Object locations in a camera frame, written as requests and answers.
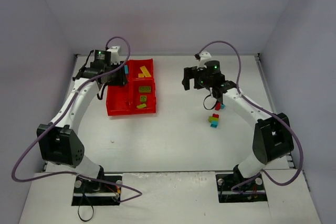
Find blue long lego brick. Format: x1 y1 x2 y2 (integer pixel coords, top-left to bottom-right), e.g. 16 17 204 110
124 65 129 74

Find red lego with blue brick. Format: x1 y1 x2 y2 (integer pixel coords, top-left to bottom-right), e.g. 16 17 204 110
214 103 225 111

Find green red blue lego cluster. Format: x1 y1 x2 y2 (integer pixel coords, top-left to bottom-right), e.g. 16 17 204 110
208 113 219 128

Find yellow wedge lego piece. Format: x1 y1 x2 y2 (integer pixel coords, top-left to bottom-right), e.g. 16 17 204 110
140 66 152 78

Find yellow long lego brick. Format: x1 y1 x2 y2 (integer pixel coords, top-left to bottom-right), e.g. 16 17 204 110
138 70 145 78

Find green lego brick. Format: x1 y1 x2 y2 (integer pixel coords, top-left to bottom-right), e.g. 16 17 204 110
139 86 152 93

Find small green lego piece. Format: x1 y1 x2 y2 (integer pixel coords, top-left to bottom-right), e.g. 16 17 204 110
140 95 147 103

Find green curved lego piece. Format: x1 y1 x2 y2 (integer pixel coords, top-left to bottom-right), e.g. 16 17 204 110
136 103 146 109

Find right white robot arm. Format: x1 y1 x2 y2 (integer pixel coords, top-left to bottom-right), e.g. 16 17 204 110
182 60 294 179

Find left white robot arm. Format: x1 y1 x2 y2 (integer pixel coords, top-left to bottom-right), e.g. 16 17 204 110
37 46 127 180

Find red four-compartment bin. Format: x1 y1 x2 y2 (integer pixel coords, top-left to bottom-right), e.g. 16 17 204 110
106 59 156 116

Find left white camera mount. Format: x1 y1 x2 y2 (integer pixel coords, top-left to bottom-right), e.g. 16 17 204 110
108 46 121 64

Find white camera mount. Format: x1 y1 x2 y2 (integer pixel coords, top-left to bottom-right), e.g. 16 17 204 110
194 51 212 68
108 46 121 64

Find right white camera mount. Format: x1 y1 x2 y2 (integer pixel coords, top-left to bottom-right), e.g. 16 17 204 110
194 51 212 68

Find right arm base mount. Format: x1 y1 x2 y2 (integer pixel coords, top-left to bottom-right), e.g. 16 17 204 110
215 173 268 204

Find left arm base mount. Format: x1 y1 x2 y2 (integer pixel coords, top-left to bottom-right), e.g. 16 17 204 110
71 177 121 206

